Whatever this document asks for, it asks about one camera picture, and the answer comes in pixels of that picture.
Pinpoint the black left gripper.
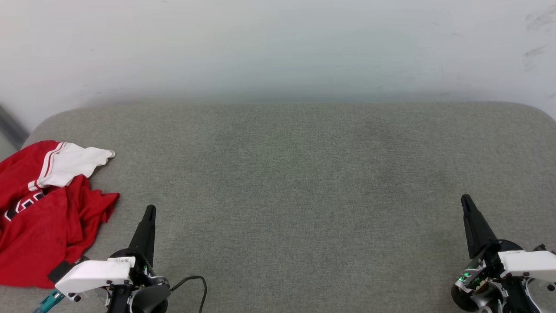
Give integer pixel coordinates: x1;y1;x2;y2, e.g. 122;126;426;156
106;205;170;313

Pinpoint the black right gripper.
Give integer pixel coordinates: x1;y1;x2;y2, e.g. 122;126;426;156
451;194;534;313

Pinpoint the red and white jersey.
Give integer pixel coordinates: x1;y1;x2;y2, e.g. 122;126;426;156
0;140;120;289

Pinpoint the grey fabric sofa cushion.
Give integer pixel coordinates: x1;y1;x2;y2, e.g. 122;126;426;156
0;102;556;313

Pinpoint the dark wall baseboard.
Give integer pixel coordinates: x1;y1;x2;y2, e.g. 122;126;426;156
0;103;30;150

